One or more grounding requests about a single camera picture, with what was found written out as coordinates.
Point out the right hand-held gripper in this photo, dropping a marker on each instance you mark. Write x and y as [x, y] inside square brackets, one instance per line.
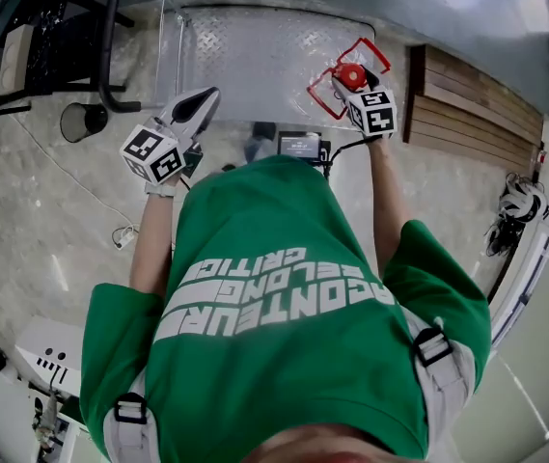
[375, 114]

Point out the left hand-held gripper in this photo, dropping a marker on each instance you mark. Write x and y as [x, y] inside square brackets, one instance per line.
[151, 155]

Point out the clear water jug red cap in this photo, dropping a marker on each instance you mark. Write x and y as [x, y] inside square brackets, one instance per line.
[348, 75]

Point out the metal flatbed cart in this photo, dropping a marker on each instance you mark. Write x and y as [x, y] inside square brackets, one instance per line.
[255, 56]

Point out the person's left forearm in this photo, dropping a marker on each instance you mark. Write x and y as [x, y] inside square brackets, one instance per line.
[153, 244]

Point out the person's right forearm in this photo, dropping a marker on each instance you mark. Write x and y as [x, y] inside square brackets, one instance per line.
[387, 200]

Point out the person's right black shoe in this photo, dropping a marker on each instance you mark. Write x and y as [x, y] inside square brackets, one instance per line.
[264, 130]

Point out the blue denim jeans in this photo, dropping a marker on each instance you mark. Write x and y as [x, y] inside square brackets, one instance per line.
[257, 150]

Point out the small black display screen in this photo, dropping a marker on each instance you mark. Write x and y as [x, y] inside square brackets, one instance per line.
[298, 144]

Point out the white wristband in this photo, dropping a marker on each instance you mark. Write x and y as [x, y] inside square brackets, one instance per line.
[160, 189]

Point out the black mesh wastebasket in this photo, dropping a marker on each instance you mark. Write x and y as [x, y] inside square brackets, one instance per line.
[81, 122]

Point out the wooden pallet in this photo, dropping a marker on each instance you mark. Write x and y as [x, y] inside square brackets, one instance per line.
[472, 114]

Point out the white power strip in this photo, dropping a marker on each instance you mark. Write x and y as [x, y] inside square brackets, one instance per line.
[124, 239]

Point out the black metal desk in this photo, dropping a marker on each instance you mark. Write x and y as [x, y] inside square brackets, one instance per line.
[47, 51]

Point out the white headset pile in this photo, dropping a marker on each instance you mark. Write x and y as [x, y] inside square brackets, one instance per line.
[525, 203]

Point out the green printed t-shirt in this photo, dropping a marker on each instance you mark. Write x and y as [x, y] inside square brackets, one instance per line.
[279, 355]

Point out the white box with black marks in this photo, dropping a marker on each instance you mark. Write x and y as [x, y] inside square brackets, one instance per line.
[52, 350]

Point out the white door frame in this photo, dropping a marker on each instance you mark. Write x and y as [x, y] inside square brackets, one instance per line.
[520, 297]

